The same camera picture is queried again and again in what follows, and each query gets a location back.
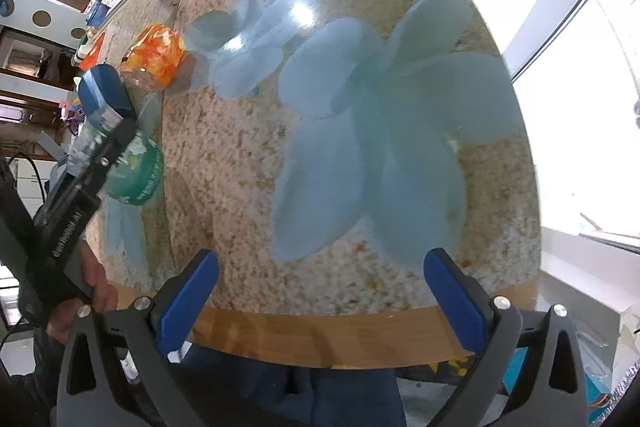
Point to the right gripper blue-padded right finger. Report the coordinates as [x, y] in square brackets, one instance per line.
[550, 389]

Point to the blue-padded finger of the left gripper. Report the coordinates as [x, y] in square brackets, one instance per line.
[104, 98]

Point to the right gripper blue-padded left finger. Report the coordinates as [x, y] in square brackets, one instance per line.
[94, 390]

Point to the green patterned cup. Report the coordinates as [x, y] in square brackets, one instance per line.
[136, 176]

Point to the orange plastic cup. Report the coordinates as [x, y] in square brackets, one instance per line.
[152, 61]

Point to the person's left hand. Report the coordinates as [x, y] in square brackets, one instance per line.
[104, 296]

